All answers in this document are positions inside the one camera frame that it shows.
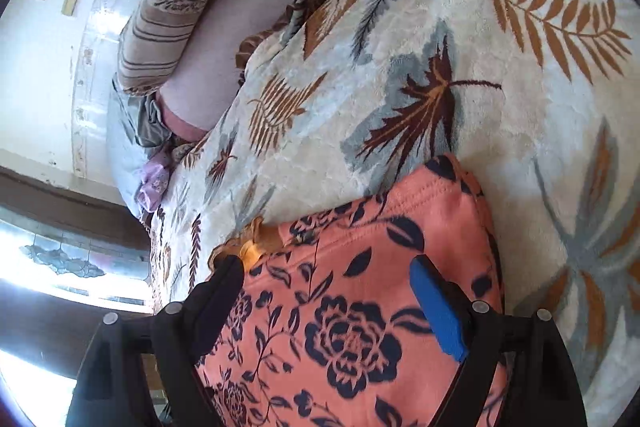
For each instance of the orange floral shirt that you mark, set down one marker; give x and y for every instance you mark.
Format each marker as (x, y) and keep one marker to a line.
(360, 257)

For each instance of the pale blue pillow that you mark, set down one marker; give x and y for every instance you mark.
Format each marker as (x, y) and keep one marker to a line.
(125, 137)

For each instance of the leaf-printed cream blanket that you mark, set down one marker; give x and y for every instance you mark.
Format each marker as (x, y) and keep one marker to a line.
(500, 97)

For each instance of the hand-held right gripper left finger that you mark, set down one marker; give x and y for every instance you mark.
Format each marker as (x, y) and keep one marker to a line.
(210, 307)

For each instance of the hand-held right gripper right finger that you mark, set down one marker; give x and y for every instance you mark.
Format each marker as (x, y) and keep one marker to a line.
(435, 307)

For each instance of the purple floral cloth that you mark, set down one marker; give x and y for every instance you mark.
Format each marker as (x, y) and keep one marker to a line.
(154, 184)

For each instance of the dark wooden window frame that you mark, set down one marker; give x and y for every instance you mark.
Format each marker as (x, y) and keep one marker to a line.
(65, 194)

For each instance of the stained glass window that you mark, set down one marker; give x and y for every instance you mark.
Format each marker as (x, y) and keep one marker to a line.
(60, 252)

